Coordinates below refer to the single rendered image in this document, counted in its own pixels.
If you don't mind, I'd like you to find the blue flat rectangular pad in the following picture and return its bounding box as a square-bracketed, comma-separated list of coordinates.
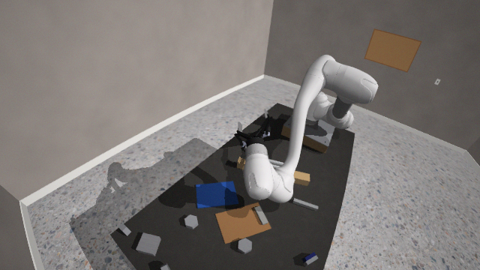
[196, 181, 239, 209]

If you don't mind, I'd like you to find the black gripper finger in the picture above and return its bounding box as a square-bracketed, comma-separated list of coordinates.
[254, 109, 275, 138]
[234, 121, 252, 148]

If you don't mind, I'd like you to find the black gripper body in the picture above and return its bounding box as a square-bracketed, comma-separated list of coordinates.
[246, 132, 265, 147]

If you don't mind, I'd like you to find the brown clipboard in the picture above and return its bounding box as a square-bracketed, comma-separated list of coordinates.
[215, 202, 271, 244]

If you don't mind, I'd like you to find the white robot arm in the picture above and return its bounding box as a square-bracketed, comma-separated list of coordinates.
[244, 55, 378, 203]

